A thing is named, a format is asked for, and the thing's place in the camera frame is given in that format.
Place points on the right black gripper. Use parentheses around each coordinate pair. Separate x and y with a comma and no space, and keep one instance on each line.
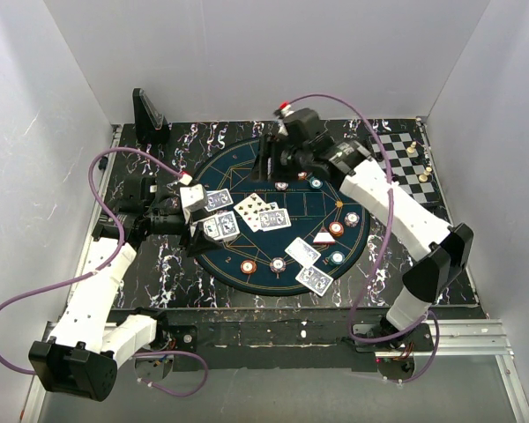
(277,144)

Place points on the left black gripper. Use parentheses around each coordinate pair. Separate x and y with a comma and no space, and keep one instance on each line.
(200,242)

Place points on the blue playing card deck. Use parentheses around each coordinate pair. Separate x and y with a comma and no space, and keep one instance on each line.
(210,228)

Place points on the blue-backed playing cards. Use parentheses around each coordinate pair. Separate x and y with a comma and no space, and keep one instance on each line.
(227,226)

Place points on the dealt blue-backed card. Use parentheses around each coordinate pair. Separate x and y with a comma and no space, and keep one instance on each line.
(302,252)
(314,279)
(218,199)

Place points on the seven of diamonds card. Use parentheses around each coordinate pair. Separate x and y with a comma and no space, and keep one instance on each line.
(258,222)

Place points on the blue-backed community card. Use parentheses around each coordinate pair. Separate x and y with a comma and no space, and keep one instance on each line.
(274,219)

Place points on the orange poker chip stack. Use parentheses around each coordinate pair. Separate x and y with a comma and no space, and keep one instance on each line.
(248,266)

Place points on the white-blue poker chip stack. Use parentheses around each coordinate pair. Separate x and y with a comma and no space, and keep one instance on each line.
(277,265)

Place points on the green poker chip stack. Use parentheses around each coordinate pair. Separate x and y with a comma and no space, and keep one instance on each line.
(336,258)

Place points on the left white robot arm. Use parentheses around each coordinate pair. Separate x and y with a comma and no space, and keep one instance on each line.
(79,357)

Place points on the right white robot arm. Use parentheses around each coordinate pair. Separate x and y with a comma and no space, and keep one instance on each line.
(440,251)

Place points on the round blue poker mat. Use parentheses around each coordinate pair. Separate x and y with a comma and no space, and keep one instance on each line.
(310,211)

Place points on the black card shoe stand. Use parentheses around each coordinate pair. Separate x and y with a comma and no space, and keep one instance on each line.
(151,126)

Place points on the black white chess board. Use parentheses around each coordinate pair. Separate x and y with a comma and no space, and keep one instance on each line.
(413,172)

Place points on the cream chess piece tall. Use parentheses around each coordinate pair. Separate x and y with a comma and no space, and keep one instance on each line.
(411,149)

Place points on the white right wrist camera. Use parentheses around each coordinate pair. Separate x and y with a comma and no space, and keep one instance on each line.
(285,120)

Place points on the black rail end knob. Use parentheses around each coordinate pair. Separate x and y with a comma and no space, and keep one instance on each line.
(102,164)

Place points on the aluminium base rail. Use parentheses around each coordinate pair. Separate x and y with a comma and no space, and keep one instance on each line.
(294,370)

